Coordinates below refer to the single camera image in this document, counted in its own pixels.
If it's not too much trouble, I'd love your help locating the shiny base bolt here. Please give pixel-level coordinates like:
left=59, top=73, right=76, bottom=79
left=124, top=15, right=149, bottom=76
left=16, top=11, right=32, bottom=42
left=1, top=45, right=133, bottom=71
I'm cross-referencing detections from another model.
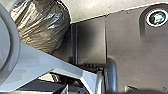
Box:
left=145, top=8, right=168, bottom=28

